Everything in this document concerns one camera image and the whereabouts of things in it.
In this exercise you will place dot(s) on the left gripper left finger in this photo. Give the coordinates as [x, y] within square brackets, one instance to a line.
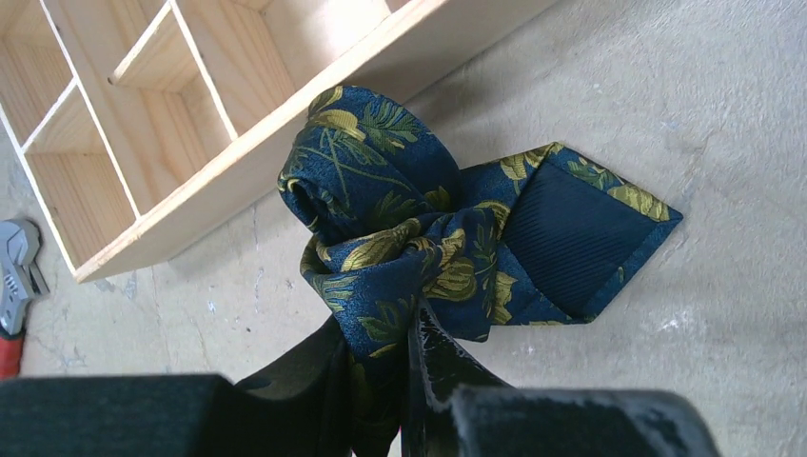
[296, 406]

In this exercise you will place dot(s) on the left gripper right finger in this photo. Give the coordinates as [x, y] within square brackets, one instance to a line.
[454, 406]

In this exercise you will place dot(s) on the wooden compartment tray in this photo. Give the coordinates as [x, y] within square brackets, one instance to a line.
[144, 125]

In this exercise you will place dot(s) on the blue floral tie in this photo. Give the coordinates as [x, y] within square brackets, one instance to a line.
[546, 237]

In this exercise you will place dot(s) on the red handled adjustable wrench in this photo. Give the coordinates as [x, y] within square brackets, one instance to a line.
[22, 283]

